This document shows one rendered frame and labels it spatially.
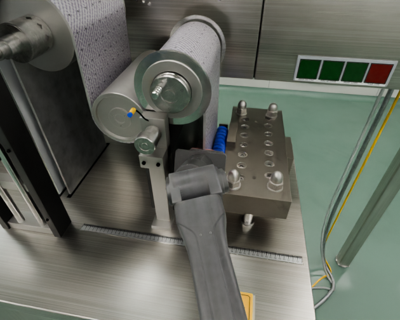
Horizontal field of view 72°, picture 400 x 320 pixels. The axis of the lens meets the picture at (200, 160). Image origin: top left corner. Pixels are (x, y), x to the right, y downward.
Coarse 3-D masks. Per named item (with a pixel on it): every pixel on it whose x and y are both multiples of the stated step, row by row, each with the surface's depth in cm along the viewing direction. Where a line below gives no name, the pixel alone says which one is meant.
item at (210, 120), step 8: (216, 88) 68; (216, 96) 70; (216, 104) 72; (208, 112) 58; (216, 112) 75; (208, 120) 59; (216, 120) 78; (208, 128) 61; (216, 128) 81; (208, 136) 63; (208, 144) 65
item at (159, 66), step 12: (168, 60) 47; (156, 72) 49; (180, 72) 48; (192, 72) 48; (144, 84) 51; (192, 84) 49; (144, 96) 53; (192, 96) 51; (156, 108) 54; (192, 108) 52
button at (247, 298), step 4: (244, 292) 55; (244, 296) 54; (248, 296) 54; (252, 296) 54; (244, 300) 54; (248, 300) 54; (252, 300) 54; (244, 304) 53; (248, 304) 53; (252, 304) 53; (244, 308) 53; (248, 308) 53; (252, 308) 53; (248, 312) 52; (252, 312) 52; (248, 316) 52; (252, 316) 52
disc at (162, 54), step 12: (144, 60) 48; (156, 60) 48; (180, 60) 47; (192, 60) 47; (144, 72) 50; (204, 72) 48; (204, 84) 49; (204, 96) 51; (144, 108) 55; (204, 108) 52; (168, 120) 56; (180, 120) 55; (192, 120) 55
